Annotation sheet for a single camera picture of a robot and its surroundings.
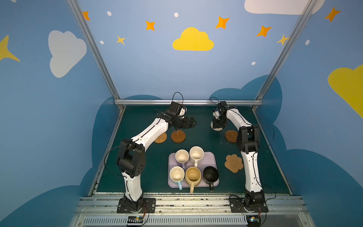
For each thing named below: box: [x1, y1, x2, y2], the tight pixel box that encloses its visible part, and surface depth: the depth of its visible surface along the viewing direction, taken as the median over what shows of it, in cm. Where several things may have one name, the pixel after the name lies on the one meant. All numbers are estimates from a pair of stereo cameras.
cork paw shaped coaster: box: [224, 154, 244, 174], surface depth 92 cm
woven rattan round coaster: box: [154, 131, 168, 144], surface depth 103 cm
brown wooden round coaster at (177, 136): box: [170, 129, 186, 144], surface depth 104 cm
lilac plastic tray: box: [167, 151, 220, 189], surface depth 82 cm
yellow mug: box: [184, 166, 202, 194], surface depth 78 cm
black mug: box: [202, 165, 219, 192], surface depth 80 cm
